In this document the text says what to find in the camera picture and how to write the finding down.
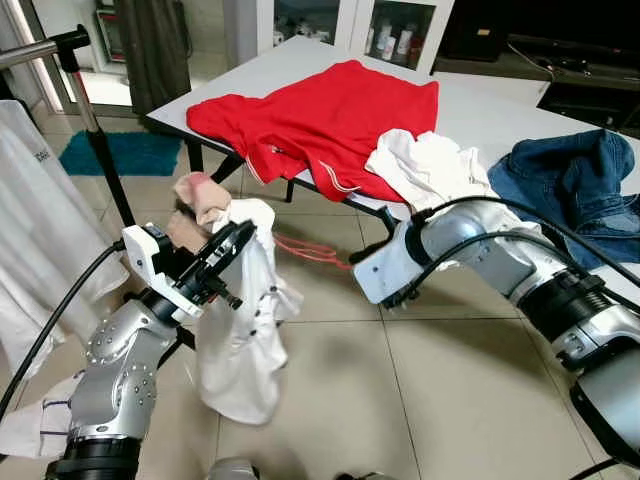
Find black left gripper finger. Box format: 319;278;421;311
205;220;258;266

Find white button shirt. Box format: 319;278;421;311
170;172;304;426

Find red plastic hanger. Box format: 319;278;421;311
272;232;353;269

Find red shirt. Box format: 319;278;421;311
185;60;441;204

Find white cloth with hanger drawing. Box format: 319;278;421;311
0;395;81;461

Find teal floor mat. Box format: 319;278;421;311
58;132;183;178

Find white printed hanging shirt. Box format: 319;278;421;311
0;100;131;381

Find black clothes rack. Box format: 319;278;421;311
0;27;196;351

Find grey left robot leg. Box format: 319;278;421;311
205;458;261;480

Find grey curtain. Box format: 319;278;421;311
112;0;191;113

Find crumpled white garment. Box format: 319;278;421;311
365;128;521;226

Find blue denim jeans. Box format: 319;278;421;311
488;128;640;266

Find white glass-door cabinet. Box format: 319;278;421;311
225;0;456;73

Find black TV stand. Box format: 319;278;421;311
440;0;640;126

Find white folding table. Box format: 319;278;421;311
143;35;640;301

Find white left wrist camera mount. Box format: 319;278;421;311
122;225;201;321

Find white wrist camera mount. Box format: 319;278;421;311
122;225;201;321
352;220;426;306

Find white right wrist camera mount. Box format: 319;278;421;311
352;220;426;306

